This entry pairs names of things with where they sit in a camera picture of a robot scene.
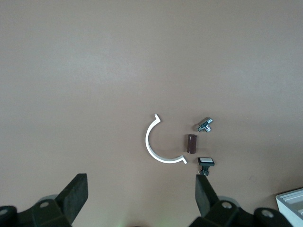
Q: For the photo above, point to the dark brown cylinder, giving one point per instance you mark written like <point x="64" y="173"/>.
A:
<point x="191" y="143"/>

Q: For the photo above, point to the black switch with white cap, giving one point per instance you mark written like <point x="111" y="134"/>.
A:
<point x="206" y="161"/>

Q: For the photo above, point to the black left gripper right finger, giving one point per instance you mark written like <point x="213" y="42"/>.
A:
<point x="204" y="196"/>

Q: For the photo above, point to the white drawer cabinet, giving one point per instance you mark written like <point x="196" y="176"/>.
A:
<point x="292" y="205"/>

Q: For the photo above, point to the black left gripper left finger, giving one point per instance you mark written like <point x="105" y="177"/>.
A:
<point x="73" y="198"/>

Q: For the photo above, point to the chrome metal fitting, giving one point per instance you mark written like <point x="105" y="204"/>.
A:
<point x="203" y="124"/>

